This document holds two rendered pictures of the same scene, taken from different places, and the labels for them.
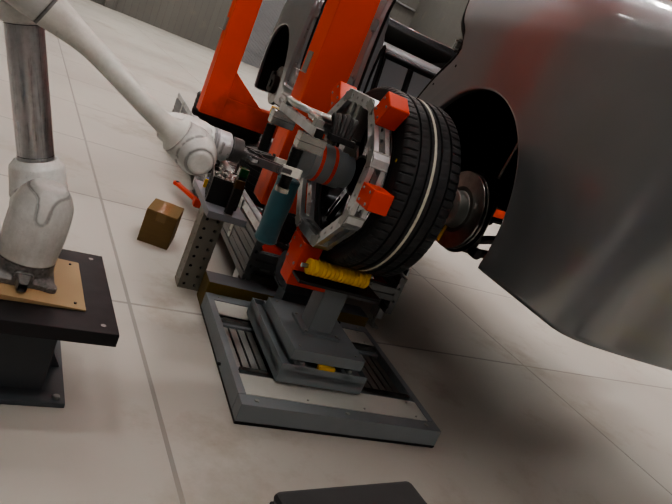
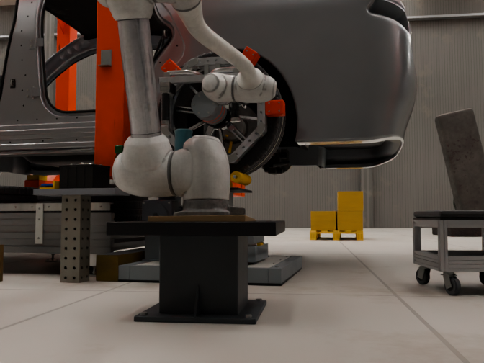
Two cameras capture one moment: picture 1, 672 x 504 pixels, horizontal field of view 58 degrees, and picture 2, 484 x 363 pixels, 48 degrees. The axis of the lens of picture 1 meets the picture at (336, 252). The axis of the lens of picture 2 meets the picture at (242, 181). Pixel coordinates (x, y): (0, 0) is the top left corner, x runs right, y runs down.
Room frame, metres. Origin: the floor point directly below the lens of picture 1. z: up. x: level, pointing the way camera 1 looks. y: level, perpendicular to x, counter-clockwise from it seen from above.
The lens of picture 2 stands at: (0.27, 2.10, 0.31)
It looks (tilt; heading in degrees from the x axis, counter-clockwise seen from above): 4 degrees up; 310
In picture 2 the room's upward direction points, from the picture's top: straight up
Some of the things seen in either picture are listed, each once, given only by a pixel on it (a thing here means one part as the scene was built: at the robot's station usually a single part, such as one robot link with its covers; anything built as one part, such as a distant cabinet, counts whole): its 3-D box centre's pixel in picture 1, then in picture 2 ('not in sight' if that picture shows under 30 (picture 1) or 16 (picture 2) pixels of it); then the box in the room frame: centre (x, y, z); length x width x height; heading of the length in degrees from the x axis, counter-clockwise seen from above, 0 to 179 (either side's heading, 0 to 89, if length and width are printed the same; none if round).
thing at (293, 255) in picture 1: (310, 262); not in sight; (2.17, 0.07, 0.48); 0.16 x 0.12 x 0.17; 118
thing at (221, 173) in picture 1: (225, 186); (84, 176); (2.59, 0.56, 0.51); 0.20 x 0.14 x 0.13; 19
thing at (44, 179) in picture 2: not in sight; (46, 180); (5.47, -0.89, 0.69); 0.52 x 0.17 x 0.35; 118
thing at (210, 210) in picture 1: (218, 201); (82, 192); (2.60, 0.57, 0.44); 0.43 x 0.17 x 0.03; 28
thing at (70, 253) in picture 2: (200, 244); (75, 238); (2.63, 0.58, 0.21); 0.10 x 0.10 x 0.42; 28
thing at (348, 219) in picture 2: not in sight; (336, 215); (4.30, -4.75, 0.33); 1.11 x 0.79 x 0.65; 124
